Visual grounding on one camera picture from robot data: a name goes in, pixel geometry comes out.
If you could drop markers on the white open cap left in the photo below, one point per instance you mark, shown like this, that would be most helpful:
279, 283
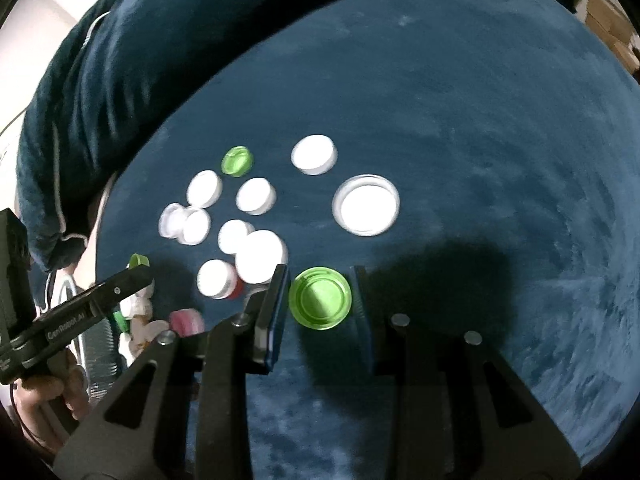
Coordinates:
170, 223

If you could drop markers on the white open cap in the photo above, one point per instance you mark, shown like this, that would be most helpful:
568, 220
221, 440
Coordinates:
170, 223
195, 227

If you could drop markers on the white cap far right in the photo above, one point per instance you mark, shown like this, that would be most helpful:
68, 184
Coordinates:
314, 155

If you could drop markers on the green cap on edge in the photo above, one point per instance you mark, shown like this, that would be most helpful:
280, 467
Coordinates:
121, 322

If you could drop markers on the grey mesh basket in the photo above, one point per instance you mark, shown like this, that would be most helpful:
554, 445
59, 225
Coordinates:
97, 352

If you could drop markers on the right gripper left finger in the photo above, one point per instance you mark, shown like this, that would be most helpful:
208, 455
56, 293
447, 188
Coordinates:
180, 411

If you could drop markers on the dark blue velvet blanket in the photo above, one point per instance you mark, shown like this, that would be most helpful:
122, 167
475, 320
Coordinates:
512, 136

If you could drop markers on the pink bottle cap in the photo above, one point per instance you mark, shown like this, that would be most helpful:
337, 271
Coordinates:
187, 322

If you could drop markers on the large white lid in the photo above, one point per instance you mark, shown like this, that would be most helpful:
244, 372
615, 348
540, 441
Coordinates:
366, 205

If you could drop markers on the white cap top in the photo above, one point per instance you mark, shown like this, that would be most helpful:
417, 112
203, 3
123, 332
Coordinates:
204, 189

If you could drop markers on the white open cap middle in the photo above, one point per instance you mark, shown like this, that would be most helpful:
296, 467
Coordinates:
195, 227

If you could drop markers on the green cap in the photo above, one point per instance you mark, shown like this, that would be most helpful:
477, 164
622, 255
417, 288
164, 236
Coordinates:
320, 298
138, 260
121, 322
237, 161

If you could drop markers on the folded dark blue quilt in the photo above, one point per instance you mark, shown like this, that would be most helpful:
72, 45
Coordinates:
118, 75

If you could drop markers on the large white flat cap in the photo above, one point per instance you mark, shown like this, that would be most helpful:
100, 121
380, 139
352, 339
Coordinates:
258, 256

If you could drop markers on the person left hand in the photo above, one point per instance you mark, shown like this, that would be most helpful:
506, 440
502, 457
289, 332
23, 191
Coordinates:
31, 396

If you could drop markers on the white cap small centre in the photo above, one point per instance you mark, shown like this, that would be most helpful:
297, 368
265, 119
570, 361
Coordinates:
231, 235

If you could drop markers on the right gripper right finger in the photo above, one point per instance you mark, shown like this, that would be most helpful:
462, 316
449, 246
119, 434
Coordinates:
459, 410

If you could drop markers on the white cap on red ring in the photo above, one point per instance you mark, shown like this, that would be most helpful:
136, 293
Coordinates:
218, 279

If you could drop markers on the green cap top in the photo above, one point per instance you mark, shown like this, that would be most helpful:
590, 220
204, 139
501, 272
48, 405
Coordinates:
237, 161

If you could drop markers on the cardboard boxes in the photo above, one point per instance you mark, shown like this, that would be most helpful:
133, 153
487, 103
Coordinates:
611, 24

